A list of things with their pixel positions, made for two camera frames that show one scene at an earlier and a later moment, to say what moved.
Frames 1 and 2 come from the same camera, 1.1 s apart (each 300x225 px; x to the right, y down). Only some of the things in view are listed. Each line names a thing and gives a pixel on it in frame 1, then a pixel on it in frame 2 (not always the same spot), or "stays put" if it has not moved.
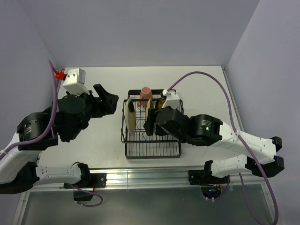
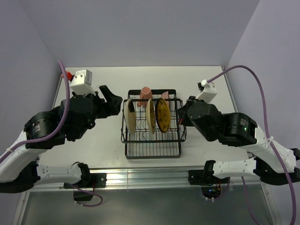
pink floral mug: [146, 94] stays put
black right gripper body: [159, 130] → [184, 120]
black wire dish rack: [138, 145] stays put
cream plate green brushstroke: [130, 114] stays put
